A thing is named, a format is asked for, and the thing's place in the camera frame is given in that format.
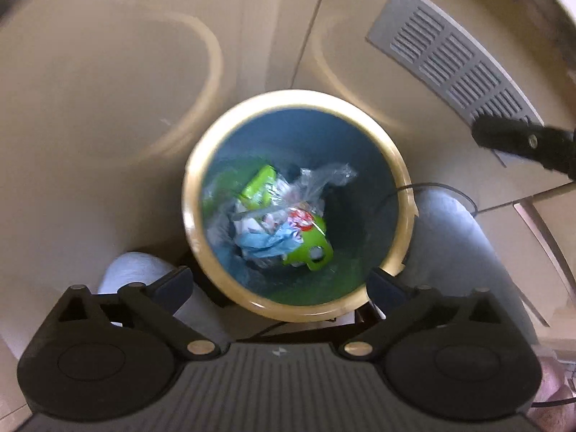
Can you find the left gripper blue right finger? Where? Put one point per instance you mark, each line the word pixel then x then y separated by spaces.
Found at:
pixel 386 292

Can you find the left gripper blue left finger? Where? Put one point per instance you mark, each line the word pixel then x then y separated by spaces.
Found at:
pixel 174 289

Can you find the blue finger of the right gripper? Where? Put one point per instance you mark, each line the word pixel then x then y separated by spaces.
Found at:
pixel 553 148

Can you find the green snack bag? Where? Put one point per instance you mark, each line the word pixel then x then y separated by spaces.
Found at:
pixel 270 227

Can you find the clear plastic bag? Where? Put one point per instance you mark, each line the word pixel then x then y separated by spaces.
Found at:
pixel 220 199

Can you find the blue wrapper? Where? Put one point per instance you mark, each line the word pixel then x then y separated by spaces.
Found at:
pixel 264 248

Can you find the cream blue trash bin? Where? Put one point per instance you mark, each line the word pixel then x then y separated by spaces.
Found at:
pixel 369 221

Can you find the silver vent grille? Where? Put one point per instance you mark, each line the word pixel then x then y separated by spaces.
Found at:
pixel 439 52

